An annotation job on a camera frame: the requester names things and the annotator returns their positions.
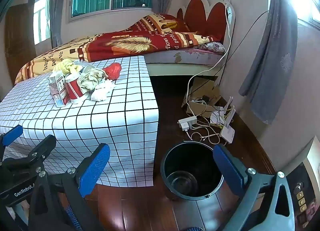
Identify checkered tablecloth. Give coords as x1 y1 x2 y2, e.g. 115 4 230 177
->
0 55 160 188

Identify knotted face mask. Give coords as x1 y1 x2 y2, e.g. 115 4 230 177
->
77 68 105 94

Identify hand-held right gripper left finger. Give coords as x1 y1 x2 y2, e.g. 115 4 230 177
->
29 143 111 231

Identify white router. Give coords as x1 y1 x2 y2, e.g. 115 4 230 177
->
220 97 237 144

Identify brown wooden door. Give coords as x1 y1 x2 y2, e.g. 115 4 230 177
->
4 3 37 86

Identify floral mattress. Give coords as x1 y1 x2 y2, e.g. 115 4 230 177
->
145 41 227 65

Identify small window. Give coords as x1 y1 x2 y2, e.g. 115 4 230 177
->
32 0 52 45

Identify red plastic bag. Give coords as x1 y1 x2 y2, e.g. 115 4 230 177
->
104 63 122 81

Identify black trash bin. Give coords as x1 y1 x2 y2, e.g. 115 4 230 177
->
160 141 224 201

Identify white power cable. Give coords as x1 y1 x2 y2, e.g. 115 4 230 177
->
185 3 232 116

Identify red scalloped headboard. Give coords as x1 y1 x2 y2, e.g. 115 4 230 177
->
176 0 236 46

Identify cardboard box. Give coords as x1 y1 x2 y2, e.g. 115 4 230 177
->
181 76 223 117

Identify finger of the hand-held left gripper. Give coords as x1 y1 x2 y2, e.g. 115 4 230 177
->
0 124 24 152
24 134 57 166

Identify yellow bag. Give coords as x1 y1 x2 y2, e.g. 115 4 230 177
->
52 58 82 75

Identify white drink carton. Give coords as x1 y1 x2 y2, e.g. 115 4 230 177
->
49 70 70 105

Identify white bed frame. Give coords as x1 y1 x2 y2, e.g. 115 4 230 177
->
146 63 225 77

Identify white power strip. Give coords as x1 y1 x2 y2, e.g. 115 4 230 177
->
178 116 198 132

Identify crumpled white tissue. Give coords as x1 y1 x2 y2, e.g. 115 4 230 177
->
90 79 116 102

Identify bed with red blanket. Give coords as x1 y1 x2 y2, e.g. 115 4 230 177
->
14 14 223 85

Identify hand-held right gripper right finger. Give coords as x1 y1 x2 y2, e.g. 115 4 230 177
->
212 144 295 231

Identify black appliance panel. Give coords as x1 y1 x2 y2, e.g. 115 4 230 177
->
285 136 320 231

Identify red white paper cup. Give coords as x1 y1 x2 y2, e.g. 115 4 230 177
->
64 73 88 104

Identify tangled white floor cables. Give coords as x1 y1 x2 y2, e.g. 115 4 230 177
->
187 109 228 145

